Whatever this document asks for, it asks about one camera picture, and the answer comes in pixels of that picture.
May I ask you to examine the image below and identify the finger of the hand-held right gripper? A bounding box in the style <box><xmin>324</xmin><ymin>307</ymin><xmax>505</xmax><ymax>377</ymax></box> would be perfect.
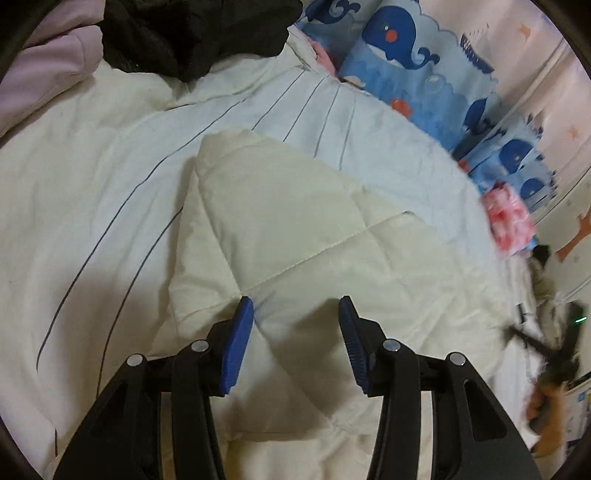
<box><xmin>505</xmin><ymin>324</ymin><xmax>560</xmax><ymax>365</ymax></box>

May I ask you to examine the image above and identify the white striped bed sheet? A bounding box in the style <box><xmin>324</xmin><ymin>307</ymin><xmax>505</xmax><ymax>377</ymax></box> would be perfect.
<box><xmin>0</xmin><ymin>28</ymin><xmax>543</xmax><ymax>480</ymax></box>

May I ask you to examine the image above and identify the pink floral cloth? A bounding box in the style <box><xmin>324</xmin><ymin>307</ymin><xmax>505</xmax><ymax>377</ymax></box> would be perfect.
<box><xmin>480</xmin><ymin>182</ymin><xmax>537</xmax><ymax>256</ymax></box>

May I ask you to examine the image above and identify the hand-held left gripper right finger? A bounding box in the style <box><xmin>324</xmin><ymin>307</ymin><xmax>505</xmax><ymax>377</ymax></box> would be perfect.
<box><xmin>338</xmin><ymin>296</ymin><xmax>541</xmax><ymax>480</ymax></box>

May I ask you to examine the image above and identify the lilac garment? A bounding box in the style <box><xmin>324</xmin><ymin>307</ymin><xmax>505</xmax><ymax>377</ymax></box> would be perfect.
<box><xmin>0</xmin><ymin>0</ymin><xmax>106</xmax><ymax>139</ymax></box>

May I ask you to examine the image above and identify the person's right hand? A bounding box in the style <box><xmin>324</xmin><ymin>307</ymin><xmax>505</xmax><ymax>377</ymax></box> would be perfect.
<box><xmin>525</xmin><ymin>383</ymin><xmax>571</xmax><ymax>455</ymax></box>

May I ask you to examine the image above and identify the black garment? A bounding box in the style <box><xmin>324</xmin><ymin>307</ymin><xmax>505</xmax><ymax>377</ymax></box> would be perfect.
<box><xmin>102</xmin><ymin>0</ymin><xmax>303</xmax><ymax>84</ymax></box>

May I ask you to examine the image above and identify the small pink cloth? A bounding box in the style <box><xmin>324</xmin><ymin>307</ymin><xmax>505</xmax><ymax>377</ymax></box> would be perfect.
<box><xmin>308</xmin><ymin>39</ymin><xmax>336</xmax><ymax>71</ymax></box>

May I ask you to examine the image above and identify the dark furry object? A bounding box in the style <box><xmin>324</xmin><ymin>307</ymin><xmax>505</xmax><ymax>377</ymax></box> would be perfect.
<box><xmin>526</xmin><ymin>244</ymin><xmax>555</xmax><ymax>296</ymax></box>

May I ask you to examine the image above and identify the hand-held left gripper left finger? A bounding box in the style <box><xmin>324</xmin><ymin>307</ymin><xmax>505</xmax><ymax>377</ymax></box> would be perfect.
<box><xmin>53</xmin><ymin>296</ymin><xmax>254</xmax><ymax>480</ymax></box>

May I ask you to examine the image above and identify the blue whale print blanket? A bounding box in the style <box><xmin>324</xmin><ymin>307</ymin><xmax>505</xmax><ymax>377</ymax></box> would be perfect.
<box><xmin>295</xmin><ymin>0</ymin><xmax>559</xmax><ymax>217</ymax></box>

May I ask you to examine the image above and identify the cream quilted jacket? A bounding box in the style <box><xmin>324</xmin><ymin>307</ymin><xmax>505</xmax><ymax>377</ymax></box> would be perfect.
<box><xmin>148</xmin><ymin>129</ymin><xmax>541</xmax><ymax>480</ymax></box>

